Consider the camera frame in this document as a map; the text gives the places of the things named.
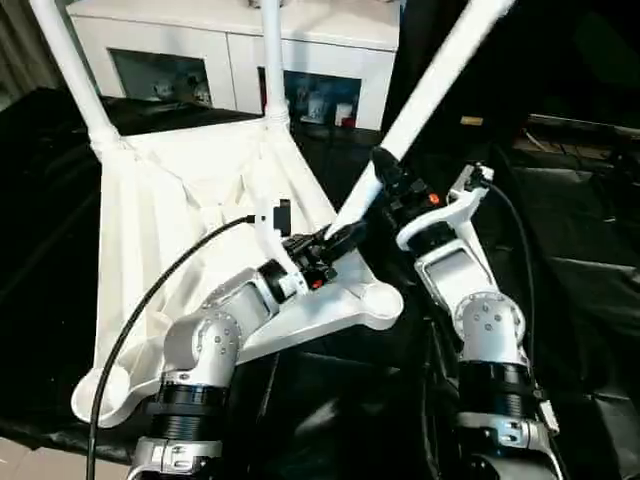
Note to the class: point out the beige curtain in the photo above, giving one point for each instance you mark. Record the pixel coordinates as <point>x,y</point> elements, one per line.
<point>25,50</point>

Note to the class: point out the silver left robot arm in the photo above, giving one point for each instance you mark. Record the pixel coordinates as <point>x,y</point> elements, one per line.
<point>215,340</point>

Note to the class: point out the black work mat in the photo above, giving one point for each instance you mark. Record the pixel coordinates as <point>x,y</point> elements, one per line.
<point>50,250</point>

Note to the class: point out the small yellow label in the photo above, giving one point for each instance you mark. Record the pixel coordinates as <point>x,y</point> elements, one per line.
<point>471,120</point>

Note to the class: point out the white sideboard cabinet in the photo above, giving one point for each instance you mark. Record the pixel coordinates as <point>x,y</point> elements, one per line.
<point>200,35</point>

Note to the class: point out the white plastic table top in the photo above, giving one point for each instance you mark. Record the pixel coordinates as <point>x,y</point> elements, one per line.
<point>165,210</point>

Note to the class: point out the white plastic table leg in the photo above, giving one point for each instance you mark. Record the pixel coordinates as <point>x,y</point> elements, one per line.
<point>274,60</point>
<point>435,85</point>
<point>75,75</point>

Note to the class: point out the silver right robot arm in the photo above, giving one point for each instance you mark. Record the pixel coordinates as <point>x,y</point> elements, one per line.
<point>475,300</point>

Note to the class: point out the plain white cup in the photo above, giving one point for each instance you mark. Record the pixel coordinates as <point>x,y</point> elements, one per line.
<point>344,112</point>

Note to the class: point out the white patterned cup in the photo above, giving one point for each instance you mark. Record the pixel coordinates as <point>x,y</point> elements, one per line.
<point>316,106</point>

